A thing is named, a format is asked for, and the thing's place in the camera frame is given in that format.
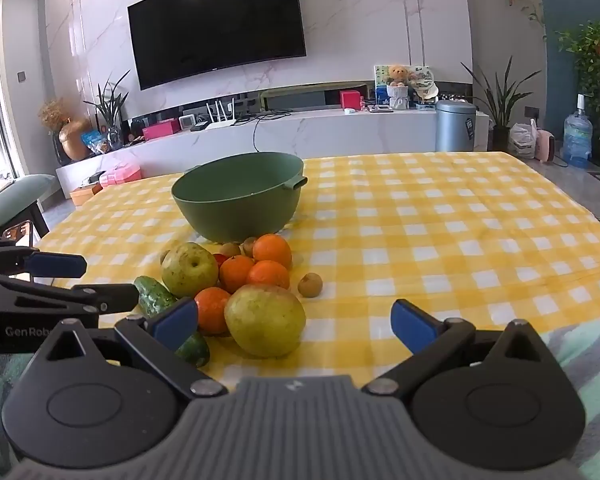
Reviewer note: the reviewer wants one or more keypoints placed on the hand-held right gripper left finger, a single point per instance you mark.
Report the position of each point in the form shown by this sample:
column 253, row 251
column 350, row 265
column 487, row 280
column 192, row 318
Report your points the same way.
column 172, row 320

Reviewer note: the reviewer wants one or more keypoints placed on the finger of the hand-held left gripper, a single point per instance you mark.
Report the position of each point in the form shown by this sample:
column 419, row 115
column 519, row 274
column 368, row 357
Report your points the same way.
column 110, row 299
column 55, row 265

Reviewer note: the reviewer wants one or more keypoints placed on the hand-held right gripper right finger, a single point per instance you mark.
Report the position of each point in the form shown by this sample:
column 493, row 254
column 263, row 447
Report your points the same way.
column 412, row 322

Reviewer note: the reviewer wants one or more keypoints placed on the green cucumber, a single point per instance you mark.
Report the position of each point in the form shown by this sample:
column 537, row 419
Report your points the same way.
column 155, row 297

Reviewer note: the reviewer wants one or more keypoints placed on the green apple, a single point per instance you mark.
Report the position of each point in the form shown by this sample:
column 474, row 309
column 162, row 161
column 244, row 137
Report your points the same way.
column 190, row 270

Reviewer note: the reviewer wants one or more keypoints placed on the red tomato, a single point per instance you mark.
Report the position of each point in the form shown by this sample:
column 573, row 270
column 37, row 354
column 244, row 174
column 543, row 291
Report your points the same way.
column 220, row 259

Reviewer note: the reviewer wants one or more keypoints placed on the small tan round fruit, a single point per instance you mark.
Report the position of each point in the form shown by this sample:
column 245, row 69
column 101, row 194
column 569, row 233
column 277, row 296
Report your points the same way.
column 229, row 249
column 249, row 246
column 310, row 285

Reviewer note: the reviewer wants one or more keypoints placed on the yellow-green pear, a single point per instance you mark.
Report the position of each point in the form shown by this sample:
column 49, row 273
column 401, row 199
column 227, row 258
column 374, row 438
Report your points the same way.
column 265, row 320

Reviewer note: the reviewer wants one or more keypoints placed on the green bowl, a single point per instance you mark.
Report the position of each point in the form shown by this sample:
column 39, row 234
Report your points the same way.
column 240, row 210

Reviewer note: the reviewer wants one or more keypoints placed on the orange cardboard box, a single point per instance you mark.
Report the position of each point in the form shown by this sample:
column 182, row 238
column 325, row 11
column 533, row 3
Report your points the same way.
column 85, row 195

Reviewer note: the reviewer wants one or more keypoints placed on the green cushioned chair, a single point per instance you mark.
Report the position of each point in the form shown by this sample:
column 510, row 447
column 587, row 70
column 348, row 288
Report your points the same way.
column 10, row 200

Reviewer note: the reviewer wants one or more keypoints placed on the pink storage box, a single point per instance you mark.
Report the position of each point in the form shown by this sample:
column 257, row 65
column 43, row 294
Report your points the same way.
column 122, row 172

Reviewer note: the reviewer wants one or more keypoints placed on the gold round vase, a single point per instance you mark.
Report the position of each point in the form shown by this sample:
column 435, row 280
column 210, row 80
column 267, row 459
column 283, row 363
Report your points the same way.
column 75, row 141

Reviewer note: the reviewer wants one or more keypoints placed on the blue snack bag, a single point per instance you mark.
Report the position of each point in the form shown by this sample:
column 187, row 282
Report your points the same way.
column 94, row 142

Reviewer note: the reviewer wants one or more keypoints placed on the glass vase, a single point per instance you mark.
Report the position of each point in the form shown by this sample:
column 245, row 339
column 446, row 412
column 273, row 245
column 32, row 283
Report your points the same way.
column 115, row 137

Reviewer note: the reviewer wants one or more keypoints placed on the dried flower bunch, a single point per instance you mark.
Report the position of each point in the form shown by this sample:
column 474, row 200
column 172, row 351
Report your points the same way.
column 54, row 112

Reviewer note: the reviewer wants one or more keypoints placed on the long-leaf plant in vase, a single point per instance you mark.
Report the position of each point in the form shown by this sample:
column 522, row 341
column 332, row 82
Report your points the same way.
column 109, row 102

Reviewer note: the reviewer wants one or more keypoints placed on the pink flat box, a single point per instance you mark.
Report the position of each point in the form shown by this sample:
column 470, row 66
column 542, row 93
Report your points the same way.
column 161, row 130

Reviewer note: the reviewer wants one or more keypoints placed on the green grey striped cloth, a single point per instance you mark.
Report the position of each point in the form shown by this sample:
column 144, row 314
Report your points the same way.
column 590, row 385

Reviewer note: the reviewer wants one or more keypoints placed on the small white desk device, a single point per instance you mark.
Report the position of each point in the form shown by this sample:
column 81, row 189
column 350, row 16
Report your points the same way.
column 186, row 123

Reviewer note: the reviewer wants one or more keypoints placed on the small black box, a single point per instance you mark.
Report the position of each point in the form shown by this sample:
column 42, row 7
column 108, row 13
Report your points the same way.
column 198, row 128

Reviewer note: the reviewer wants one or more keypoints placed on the grey blue trash can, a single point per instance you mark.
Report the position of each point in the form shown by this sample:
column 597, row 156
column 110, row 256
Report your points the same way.
column 455, row 127

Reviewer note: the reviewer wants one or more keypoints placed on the white wifi router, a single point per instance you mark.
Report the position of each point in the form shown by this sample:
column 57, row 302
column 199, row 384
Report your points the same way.
column 222, row 125

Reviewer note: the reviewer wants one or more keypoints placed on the white marble tv cabinet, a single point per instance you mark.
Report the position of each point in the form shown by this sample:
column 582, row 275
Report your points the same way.
column 330, row 135

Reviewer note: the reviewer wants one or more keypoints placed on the long-leaf potted plant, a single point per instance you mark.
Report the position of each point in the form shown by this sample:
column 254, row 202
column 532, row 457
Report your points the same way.
column 501, row 137

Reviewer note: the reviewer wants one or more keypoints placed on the white plastic bag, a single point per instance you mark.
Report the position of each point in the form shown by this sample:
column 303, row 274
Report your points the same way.
column 521, row 141

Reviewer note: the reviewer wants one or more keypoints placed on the small digital scale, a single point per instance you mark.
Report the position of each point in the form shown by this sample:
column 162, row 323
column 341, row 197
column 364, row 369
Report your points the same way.
column 382, row 108

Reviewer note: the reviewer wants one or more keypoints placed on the small pink heater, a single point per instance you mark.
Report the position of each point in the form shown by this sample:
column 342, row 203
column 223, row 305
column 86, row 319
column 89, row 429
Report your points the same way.
column 545, row 146

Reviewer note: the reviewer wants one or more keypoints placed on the red box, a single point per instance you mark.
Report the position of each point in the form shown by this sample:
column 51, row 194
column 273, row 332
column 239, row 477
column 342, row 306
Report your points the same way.
column 351, row 99

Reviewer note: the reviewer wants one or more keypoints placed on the blue green picture box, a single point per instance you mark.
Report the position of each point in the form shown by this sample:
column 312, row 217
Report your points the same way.
column 381, row 85

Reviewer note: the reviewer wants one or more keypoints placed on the brown teddy bear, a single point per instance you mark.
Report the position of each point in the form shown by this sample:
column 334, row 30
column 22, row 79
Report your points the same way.
column 398, row 75

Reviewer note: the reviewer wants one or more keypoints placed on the blue water jug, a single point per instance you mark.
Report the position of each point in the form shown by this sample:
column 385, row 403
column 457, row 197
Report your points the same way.
column 578, row 137

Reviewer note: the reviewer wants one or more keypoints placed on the grey soundbar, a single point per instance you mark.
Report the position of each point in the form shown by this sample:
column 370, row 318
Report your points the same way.
column 295, row 100

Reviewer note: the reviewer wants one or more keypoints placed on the leafy green pothos plant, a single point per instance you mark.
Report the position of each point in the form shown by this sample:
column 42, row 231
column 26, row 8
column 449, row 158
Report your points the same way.
column 587, row 50

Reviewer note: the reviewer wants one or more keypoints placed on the wall socket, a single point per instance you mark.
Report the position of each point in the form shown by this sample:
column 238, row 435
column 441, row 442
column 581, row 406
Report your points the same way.
column 532, row 111

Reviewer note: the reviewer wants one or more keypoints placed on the black wall television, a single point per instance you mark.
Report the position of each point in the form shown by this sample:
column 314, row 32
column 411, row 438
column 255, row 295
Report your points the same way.
column 215, row 25

